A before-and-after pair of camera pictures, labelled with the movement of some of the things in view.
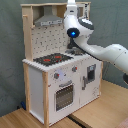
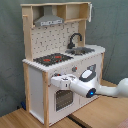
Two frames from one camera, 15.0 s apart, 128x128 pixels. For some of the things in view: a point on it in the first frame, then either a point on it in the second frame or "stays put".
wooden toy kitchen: [56, 81] stays put
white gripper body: [71, 17] → [62, 81]
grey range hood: [48, 18] stays put
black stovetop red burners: [52, 59] stays put
